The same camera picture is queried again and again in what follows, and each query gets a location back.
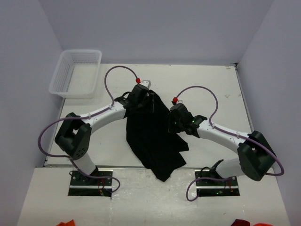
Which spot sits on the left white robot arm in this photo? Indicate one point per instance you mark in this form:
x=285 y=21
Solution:
x=73 y=137

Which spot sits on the orange cloth bottom left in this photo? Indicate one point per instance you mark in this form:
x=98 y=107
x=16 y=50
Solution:
x=69 y=223

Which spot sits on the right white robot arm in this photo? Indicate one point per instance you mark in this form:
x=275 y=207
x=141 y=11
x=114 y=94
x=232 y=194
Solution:
x=254 y=155

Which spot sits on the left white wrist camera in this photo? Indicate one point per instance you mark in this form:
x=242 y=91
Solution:
x=146 y=83

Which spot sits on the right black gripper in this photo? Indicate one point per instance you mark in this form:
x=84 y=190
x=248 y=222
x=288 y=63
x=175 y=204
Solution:
x=170 y=128

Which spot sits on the orange cloth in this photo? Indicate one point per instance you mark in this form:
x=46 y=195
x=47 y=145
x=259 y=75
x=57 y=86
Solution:
x=262 y=224
x=69 y=223

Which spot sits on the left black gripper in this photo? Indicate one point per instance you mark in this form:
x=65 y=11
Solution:
x=146 y=98

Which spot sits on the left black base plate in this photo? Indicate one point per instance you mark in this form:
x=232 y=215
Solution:
x=83 y=186

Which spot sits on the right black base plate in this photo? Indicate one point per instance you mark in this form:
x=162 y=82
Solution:
x=210 y=188

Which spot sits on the dark red cloth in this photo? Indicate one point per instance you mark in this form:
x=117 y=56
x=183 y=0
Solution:
x=240 y=222

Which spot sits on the black t shirt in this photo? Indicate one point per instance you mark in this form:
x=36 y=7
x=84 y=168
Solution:
x=148 y=137

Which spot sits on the orange cloth bottom right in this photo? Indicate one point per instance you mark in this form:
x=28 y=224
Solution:
x=262 y=224

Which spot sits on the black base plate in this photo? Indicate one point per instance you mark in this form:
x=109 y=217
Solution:
x=83 y=186
x=210 y=188

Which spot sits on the white plastic basket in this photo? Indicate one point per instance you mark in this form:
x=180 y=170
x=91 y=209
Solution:
x=76 y=74

